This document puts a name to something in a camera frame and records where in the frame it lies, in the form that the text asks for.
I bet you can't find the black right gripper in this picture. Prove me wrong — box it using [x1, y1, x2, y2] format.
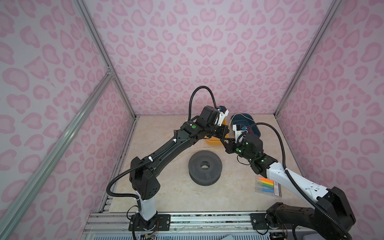
[219, 137, 256, 162]

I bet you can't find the dark grey cable spool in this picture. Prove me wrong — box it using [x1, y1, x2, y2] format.
[188, 151, 223, 186]

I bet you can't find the yellow plastic tray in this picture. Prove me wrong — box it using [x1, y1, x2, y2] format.
[205, 137, 227, 146]

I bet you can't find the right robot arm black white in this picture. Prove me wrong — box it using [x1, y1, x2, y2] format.
[221, 134, 356, 240]

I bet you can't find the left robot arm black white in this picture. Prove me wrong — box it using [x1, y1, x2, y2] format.
[130, 106, 229, 230]

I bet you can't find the teal plastic tray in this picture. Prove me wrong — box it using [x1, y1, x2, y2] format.
[230, 113, 261, 137]

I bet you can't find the pack of coloured markers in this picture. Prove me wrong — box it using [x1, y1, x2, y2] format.
[256, 177, 282, 198]

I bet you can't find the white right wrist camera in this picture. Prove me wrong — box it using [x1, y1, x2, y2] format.
[233, 124, 248, 134]

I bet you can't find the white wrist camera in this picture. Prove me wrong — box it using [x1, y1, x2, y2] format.
[233, 124, 248, 134]
[216, 106, 229, 126]

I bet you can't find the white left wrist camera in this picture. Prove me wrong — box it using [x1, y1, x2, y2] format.
[216, 106, 229, 126]

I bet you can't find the black left corrugated cable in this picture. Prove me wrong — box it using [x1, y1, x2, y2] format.
[105, 85, 218, 200]

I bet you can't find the black corrugated cable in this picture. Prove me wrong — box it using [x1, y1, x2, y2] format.
[105, 85, 218, 200]
[236, 122, 353, 240]

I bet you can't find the black right corrugated cable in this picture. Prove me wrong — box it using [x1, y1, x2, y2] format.
[236, 122, 353, 240]

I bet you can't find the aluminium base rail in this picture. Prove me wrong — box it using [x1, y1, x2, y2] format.
[80, 209, 343, 240]

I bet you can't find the right aluminium corner post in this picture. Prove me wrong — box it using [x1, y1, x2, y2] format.
[274, 0, 344, 120]

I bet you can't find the aluminium corner frame post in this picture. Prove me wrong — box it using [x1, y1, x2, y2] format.
[73, 0, 137, 120]

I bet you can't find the diagonal aluminium frame bar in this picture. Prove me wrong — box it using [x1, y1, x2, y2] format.
[1, 72, 115, 240]

